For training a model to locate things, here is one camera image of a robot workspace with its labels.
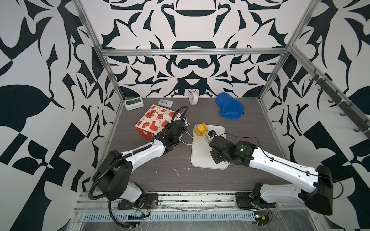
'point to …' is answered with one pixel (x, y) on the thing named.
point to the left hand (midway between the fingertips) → (172, 121)
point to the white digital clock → (134, 103)
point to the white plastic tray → (201, 156)
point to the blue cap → (231, 108)
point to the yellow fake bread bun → (199, 130)
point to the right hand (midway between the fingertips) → (214, 150)
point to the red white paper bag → (154, 119)
